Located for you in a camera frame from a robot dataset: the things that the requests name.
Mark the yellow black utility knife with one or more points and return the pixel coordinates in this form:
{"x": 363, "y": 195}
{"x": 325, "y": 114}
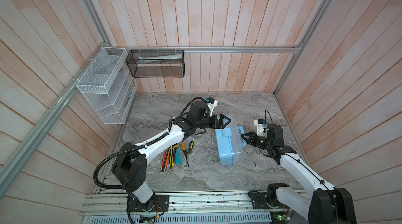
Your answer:
{"x": 173, "y": 154}

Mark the light blue plastic tool box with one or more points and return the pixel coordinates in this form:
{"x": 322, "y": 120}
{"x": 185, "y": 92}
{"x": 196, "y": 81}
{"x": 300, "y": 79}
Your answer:
{"x": 230, "y": 143}

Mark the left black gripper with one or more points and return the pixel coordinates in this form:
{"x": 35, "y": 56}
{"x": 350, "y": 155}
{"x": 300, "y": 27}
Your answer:
{"x": 221, "y": 125}

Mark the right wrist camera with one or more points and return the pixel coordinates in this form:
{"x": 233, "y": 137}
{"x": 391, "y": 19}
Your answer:
{"x": 260, "y": 127}

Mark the teal flat tool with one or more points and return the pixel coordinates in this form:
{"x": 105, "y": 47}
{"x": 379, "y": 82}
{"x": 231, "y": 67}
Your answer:
{"x": 178, "y": 161}

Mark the black wire mesh basket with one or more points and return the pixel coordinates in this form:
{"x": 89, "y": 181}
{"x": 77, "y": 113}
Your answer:
{"x": 156, "y": 63}

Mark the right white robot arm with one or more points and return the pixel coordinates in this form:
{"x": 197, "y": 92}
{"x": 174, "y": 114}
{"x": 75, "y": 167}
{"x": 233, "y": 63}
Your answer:
{"x": 323, "y": 203}

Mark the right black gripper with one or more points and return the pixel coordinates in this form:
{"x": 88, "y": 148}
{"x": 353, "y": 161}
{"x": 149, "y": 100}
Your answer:
{"x": 251, "y": 137}

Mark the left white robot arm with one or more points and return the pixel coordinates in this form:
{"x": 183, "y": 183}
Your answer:
{"x": 130, "y": 163}

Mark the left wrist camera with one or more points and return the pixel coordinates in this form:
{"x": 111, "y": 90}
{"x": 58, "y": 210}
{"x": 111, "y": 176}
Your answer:
{"x": 211, "y": 104}

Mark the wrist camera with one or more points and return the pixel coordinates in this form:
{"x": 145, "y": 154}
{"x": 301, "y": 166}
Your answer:
{"x": 211, "y": 104}
{"x": 260, "y": 127}

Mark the white wire mesh shelf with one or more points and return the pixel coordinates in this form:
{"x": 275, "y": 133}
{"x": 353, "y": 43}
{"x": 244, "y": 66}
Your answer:
{"x": 107, "y": 86}

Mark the black yellow handled screwdriver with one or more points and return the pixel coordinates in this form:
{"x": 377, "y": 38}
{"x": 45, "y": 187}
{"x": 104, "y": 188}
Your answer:
{"x": 190, "y": 147}

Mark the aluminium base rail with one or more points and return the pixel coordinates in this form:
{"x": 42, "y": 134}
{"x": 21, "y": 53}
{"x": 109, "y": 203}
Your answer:
{"x": 203, "y": 202}

